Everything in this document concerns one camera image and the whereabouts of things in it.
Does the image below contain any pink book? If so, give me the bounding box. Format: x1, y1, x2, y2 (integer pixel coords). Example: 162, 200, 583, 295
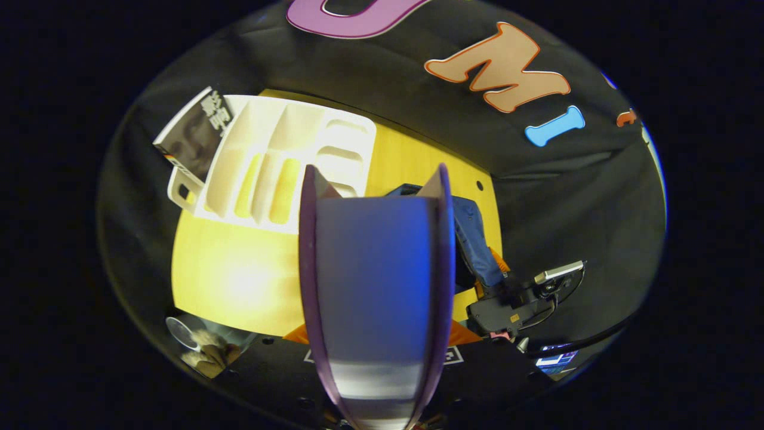
298, 163, 457, 430

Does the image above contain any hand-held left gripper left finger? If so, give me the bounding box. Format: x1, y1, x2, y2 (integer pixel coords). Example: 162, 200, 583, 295
227, 322, 335, 428

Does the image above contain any blue schoolbag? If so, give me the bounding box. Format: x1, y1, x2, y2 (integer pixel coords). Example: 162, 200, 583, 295
385, 183, 509, 294

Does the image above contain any white bookshelf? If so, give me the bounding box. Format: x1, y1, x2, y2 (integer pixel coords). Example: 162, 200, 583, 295
167, 94, 377, 235

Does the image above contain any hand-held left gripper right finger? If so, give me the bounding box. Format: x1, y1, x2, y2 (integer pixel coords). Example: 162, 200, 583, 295
427, 320, 553, 428

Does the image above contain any grey and black book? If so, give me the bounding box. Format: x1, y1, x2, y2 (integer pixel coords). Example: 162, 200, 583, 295
153, 87, 235, 183

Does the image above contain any round silver object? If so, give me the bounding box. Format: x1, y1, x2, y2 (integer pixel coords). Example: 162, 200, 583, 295
166, 317, 201, 351

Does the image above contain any brown blurred object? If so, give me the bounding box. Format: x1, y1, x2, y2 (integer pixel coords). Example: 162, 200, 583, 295
182, 331, 257, 380

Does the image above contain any black backdrop cloth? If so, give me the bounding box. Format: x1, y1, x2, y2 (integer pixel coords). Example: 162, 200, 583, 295
98, 0, 666, 383

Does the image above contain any blue lit screen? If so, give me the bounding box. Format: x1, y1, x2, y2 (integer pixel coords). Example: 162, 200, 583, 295
535, 349, 578, 377

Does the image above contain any black cable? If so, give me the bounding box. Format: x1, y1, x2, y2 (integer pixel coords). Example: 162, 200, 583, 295
525, 314, 636, 359

